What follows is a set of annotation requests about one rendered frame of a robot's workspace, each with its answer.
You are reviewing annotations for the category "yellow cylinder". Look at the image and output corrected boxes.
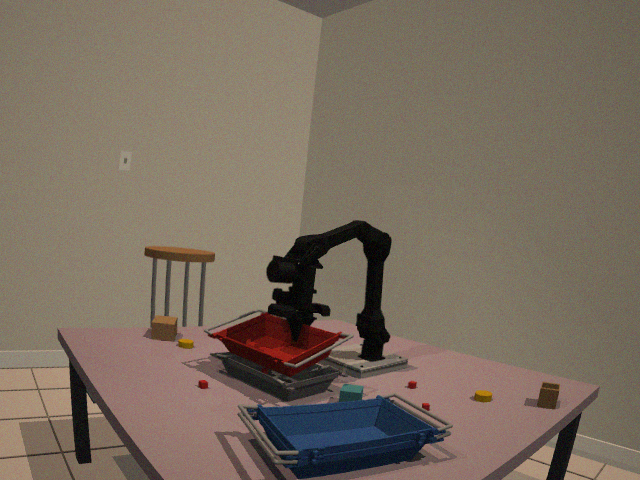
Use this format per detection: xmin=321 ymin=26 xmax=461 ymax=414
xmin=178 ymin=339 xmax=194 ymax=349
xmin=474 ymin=390 xmax=492 ymax=403

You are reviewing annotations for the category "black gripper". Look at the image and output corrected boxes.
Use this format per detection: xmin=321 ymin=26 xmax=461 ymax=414
xmin=267 ymin=283 xmax=331 ymax=341

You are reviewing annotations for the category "teal cube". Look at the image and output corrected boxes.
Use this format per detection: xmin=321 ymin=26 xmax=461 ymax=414
xmin=339 ymin=383 xmax=363 ymax=402

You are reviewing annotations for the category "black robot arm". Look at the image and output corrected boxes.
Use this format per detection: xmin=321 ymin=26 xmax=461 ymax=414
xmin=267 ymin=220 xmax=391 ymax=362

